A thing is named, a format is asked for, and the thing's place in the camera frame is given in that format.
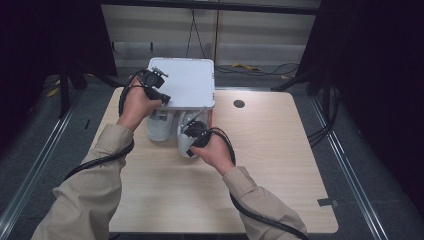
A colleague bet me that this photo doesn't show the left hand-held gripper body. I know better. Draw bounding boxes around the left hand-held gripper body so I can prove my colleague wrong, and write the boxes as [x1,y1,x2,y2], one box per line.
[140,67,169,91]

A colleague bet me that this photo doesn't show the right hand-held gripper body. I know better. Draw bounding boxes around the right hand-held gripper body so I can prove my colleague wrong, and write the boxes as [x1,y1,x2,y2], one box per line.
[183,120,212,159]

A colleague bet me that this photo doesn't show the white sneaker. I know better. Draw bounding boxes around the white sneaker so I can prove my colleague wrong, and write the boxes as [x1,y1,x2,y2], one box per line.
[176,109,212,159]
[146,109,176,143]

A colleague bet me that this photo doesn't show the person's left hand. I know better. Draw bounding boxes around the person's left hand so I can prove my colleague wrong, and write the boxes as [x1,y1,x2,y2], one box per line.
[116,77,164,133]

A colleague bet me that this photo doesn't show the person's right hand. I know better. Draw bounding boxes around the person's right hand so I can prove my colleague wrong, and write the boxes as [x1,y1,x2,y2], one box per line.
[190,134,237,177]

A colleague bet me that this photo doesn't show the yellow floor tape scrap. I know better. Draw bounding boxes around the yellow floor tape scrap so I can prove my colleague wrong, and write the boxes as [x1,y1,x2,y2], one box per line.
[232,63,262,72]

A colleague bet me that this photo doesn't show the black curtain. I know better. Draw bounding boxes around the black curtain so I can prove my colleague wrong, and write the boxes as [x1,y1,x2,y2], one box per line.
[0,0,118,158]
[296,0,424,218]

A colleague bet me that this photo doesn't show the grey tape piece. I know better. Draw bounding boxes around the grey tape piece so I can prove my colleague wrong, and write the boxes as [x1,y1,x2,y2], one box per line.
[316,197,339,208]

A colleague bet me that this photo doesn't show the hanging black cables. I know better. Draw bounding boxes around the hanging black cables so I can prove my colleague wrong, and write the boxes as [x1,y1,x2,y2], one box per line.
[185,8,222,65]

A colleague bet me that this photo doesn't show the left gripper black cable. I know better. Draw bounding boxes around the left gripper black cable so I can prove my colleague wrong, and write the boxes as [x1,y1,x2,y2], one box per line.
[64,68,149,182]

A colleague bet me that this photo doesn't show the black floor cables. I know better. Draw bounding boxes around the black floor cables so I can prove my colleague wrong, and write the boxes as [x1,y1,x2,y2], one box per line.
[214,62,301,78]

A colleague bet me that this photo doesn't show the black cable bundle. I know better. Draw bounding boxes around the black cable bundle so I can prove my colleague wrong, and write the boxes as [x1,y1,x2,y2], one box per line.
[306,84,342,148]

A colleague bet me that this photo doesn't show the metal floor rail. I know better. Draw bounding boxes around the metal floor rail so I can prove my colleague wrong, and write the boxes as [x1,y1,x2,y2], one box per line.
[0,99,79,234]
[308,94,389,240]

